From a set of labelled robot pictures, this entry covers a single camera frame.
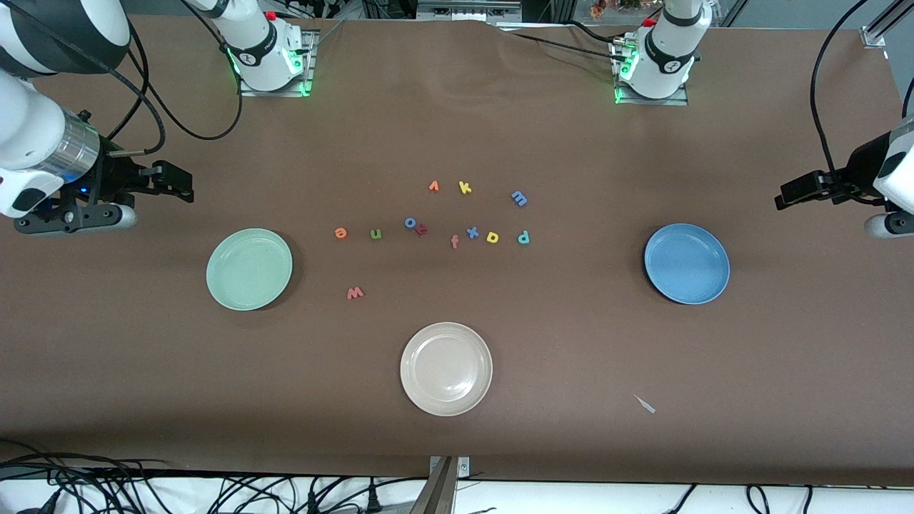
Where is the green plate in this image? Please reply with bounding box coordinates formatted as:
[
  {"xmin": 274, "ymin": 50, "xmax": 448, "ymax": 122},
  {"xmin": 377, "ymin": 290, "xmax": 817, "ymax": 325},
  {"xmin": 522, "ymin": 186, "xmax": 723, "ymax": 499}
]
[{"xmin": 206, "ymin": 228, "xmax": 293, "ymax": 312}]

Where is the blue plate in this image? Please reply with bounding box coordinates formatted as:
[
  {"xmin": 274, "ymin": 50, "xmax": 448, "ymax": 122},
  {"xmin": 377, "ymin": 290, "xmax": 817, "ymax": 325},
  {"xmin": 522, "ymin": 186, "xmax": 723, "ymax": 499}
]
[{"xmin": 643, "ymin": 223, "xmax": 731, "ymax": 306}]

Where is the beige plate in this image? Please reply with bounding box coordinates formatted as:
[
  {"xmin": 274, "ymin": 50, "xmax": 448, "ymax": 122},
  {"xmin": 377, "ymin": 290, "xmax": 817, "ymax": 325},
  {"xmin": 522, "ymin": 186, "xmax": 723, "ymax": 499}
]
[{"xmin": 400, "ymin": 322, "xmax": 494, "ymax": 417}]

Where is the grey metal box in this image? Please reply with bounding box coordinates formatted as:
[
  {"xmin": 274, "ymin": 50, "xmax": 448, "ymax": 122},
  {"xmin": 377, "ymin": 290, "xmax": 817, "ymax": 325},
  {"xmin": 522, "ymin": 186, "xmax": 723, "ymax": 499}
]
[{"xmin": 416, "ymin": 0, "xmax": 522, "ymax": 21}]

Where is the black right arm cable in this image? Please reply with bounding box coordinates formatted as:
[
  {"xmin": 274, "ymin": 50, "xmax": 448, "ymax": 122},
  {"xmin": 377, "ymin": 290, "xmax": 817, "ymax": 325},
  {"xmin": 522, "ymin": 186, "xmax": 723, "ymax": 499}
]
[{"xmin": 100, "ymin": 0, "xmax": 243, "ymax": 158}]

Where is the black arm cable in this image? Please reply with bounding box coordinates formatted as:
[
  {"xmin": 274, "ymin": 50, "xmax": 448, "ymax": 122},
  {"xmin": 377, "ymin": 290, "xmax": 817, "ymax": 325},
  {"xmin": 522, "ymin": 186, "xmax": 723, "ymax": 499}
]
[
  {"xmin": 100, "ymin": 0, "xmax": 243, "ymax": 158},
  {"xmin": 809, "ymin": 0, "xmax": 914, "ymax": 206}
]

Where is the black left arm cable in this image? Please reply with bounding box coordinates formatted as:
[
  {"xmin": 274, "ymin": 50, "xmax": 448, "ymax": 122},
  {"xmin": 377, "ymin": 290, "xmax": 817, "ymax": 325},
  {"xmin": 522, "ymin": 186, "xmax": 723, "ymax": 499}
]
[{"xmin": 809, "ymin": 0, "xmax": 914, "ymax": 206}]

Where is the aluminium frame profile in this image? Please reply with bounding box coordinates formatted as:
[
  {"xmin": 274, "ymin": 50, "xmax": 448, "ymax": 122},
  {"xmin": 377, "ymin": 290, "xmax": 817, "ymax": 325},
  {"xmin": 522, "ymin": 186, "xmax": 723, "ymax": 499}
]
[{"xmin": 860, "ymin": 0, "xmax": 902, "ymax": 48}]

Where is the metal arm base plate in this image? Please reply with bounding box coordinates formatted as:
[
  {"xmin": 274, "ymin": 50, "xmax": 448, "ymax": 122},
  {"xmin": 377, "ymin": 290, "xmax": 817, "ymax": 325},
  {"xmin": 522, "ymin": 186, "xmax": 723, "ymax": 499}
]
[
  {"xmin": 239, "ymin": 29, "xmax": 318, "ymax": 98},
  {"xmin": 611, "ymin": 39, "xmax": 690, "ymax": 106}
]

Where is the black base cable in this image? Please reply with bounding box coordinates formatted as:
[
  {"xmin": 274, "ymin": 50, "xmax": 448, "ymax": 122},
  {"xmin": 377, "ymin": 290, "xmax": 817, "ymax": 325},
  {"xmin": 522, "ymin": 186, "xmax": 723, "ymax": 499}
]
[
  {"xmin": 563, "ymin": 19, "xmax": 621, "ymax": 45},
  {"xmin": 500, "ymin": 31, "xmax": 631, "ymax": 64}
]

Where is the tangle of black cables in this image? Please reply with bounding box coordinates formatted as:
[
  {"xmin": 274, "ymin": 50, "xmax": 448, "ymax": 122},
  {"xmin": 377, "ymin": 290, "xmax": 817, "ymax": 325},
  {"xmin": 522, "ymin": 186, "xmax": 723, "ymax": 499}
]
[{"xmin": 0, "ymin": 439, "xmax": 429, "ymax": 514}]

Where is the grey camera pole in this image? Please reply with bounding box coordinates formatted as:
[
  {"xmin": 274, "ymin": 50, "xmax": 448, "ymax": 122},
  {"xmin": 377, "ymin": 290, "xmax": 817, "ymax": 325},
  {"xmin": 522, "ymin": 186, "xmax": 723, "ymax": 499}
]
[{"xmin": 411, "ymin": 457, "xmax": 458, "ymax": 514}]

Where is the silver table edge bracket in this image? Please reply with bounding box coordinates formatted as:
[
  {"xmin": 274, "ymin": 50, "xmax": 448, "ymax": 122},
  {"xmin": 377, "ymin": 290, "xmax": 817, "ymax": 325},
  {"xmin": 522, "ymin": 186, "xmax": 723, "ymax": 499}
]
[{"xmin": 428, "ymin": 455, "xmax": 471, "ymax": 478}]

